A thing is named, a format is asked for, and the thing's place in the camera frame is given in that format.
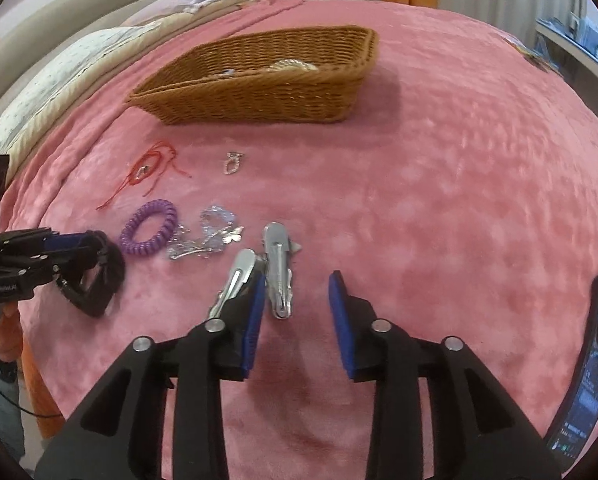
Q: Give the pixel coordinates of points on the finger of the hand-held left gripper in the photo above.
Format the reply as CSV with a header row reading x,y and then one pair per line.
x,y
61,242
34,264

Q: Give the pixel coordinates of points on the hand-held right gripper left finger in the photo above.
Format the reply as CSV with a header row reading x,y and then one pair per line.
x,y
251,325

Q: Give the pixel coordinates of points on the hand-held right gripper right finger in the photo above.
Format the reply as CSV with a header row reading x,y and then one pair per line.
x,y
340,325

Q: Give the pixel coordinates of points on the slim silver hair clip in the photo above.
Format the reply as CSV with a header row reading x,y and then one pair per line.
x,y
236,275

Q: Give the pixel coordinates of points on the black wristband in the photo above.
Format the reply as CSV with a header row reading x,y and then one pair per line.
x,y
101,280

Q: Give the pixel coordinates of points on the long silver hair clip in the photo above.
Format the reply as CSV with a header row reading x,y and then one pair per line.
x,y
277,270

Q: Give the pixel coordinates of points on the brown wicker basket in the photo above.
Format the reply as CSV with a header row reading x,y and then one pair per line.
x,y
259,87

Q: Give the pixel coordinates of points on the person's left hand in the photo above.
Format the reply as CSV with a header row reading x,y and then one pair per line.
x,y
4,335

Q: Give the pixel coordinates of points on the silver butterfly hair pin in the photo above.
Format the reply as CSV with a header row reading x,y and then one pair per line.
x,y
199,247

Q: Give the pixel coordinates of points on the person's grey trousers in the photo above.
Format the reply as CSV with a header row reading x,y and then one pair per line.
x,y
1,410

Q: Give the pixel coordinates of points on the white dotted pillow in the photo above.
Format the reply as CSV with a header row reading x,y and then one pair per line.
x,y
54,85

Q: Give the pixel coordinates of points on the small silver earring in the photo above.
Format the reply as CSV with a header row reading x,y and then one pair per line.
x,y
231,162

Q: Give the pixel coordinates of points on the pink fleece blanket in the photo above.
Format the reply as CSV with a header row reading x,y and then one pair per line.
x,y
454,185

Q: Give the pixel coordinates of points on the black smartphone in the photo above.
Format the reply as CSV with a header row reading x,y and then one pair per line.
x,y
591,375

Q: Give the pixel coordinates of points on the lilac pillow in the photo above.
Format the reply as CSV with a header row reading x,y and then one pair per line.
x,y
204,0

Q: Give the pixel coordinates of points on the white side desk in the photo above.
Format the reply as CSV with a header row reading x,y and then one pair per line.
x,y
579,45

